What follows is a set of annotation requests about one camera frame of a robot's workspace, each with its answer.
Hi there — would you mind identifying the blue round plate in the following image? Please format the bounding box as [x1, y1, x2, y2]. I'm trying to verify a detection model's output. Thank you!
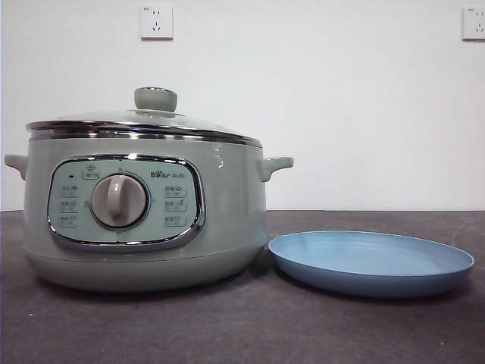
[268, 230, 476, 299]

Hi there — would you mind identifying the white wall socket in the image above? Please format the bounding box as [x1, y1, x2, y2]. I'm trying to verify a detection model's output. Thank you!
[140, 4, 175, 42]
[461, 6, 485, 42]

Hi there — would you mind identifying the glass lid with green knob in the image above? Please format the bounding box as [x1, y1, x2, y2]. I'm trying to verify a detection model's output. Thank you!
[25, 86, 263, 147]

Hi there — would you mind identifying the pale green electric steamer pot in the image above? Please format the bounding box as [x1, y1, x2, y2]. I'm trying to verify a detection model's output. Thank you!
[3, 130, 295, 293]

